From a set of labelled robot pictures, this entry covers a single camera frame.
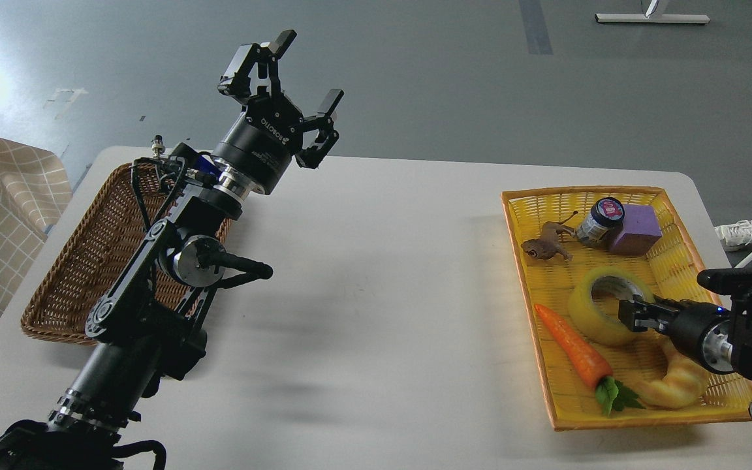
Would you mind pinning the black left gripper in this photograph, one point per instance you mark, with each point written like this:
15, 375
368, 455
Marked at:
260, 144

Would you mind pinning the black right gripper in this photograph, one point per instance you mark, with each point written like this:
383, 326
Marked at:
698, 330

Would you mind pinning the yellow tape roll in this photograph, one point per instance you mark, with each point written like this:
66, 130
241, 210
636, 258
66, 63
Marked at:
597, 325

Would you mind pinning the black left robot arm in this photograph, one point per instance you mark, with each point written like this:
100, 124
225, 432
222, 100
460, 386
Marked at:
149, 323

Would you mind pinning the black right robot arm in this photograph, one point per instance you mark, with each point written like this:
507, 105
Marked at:
736, 283

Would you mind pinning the yellow plastic basket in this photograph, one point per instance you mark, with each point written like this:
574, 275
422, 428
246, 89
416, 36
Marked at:
668, 269

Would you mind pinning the purple foam block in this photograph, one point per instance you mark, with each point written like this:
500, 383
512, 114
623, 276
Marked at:
638, 233

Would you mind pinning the small glass jar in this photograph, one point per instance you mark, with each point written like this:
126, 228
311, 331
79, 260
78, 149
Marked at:
604, 216

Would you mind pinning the orange toy carrot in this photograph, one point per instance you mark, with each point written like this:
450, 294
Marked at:
589, 364

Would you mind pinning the toy croissant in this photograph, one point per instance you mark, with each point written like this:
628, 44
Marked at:
681, 386

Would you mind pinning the brown toy animal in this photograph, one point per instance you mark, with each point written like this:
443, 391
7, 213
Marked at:
548, 244

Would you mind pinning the white sneaker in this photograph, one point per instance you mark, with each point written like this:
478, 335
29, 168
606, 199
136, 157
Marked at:
735, 236

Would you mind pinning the brown wicker basket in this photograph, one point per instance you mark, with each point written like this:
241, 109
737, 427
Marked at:
88, 265

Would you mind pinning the white stand base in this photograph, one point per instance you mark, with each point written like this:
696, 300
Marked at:
653, 12

